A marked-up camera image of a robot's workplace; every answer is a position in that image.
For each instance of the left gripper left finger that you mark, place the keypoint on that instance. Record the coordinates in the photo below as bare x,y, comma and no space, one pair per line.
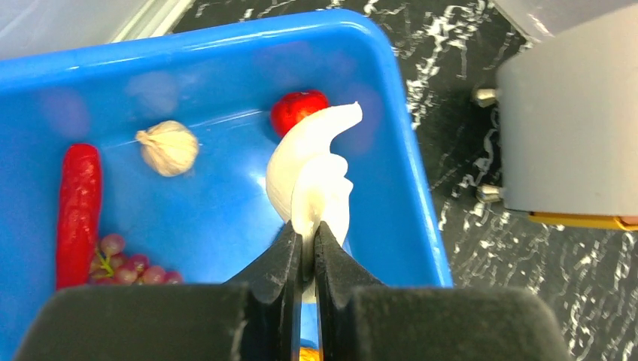
255,315

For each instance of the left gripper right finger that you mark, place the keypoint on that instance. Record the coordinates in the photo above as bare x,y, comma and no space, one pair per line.
363,319

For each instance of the white garlic toy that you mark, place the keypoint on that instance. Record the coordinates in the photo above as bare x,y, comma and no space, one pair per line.
305,181

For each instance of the orange tangerine toy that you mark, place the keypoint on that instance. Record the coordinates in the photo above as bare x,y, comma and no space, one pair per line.
309,354

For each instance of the red grape bunch toy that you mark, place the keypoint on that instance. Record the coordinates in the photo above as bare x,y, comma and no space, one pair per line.
110,265

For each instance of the small beige garlic bulb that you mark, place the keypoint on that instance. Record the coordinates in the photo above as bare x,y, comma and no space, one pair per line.
169,148

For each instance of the red chili toy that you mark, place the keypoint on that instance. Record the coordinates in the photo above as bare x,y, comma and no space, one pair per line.
80,203

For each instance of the red orange pepper toy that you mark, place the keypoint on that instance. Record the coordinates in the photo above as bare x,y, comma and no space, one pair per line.
294,107

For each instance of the blue plastic bin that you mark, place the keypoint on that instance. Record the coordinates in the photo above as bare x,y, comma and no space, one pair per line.
221,83

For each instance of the round white drawer cabinet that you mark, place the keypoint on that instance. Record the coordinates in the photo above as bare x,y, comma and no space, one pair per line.
568,115

